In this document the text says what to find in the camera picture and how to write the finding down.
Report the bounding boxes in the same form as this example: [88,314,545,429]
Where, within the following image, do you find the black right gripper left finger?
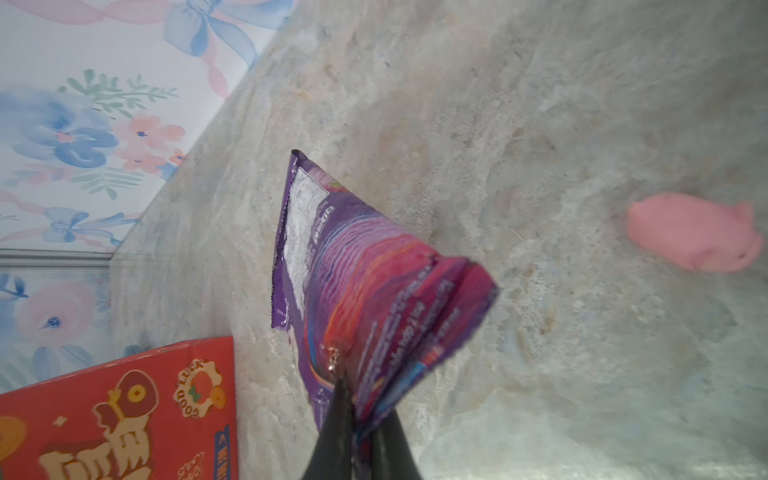
[301,378,356,480]

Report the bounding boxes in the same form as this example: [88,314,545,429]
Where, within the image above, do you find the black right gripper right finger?
[370,409,422,480]

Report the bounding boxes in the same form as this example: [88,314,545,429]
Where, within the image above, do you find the purple snack packet back label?
[271,150,498,437]

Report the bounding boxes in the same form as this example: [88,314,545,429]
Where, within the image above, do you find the red paper gift bag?
[1,337,239,479]

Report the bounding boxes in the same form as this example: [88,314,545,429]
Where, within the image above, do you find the pink small toy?
[627,192,765,273]

